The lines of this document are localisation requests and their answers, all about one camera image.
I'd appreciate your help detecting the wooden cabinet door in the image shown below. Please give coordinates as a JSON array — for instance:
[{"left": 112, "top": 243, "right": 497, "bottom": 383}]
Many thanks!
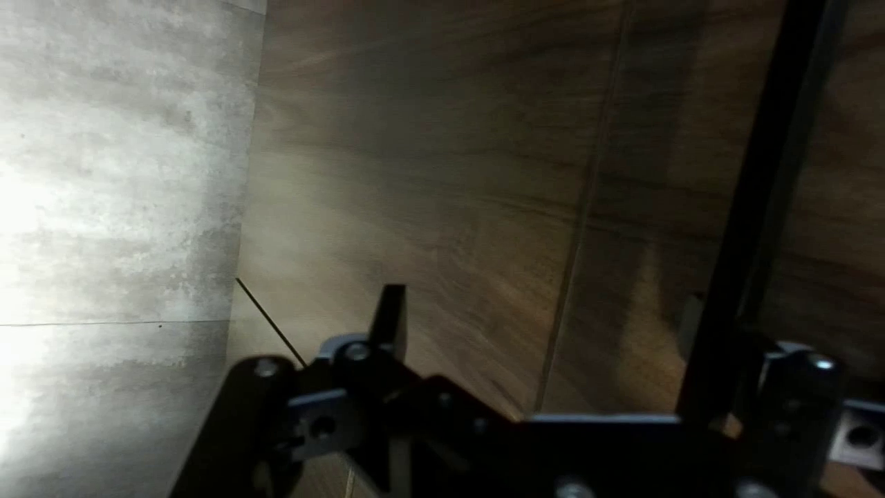
[{"left": 223, "top": 0, "right": 632, "bottom": 426}]

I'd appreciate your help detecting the wide wooden drawer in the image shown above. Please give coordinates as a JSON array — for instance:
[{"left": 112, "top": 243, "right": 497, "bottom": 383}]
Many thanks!
[{"left": 535, "top": 0, "right": 885, "bottom": 426}]

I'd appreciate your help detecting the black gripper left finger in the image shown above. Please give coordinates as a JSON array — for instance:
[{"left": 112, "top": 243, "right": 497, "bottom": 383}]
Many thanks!
[{"left": 167, "top": 281, "right": 519, "bottom": 498}]

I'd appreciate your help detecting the long black drawer handle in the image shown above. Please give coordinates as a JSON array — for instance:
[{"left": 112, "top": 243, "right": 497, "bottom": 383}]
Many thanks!
[{"left": 675, "top": 0, "right": 855, "bottom": 433}]

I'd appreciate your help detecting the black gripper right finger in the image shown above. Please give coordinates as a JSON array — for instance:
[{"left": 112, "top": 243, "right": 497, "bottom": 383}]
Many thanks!
[{"left": 730, "top": 340, "right": 885, "bottom": 498}]

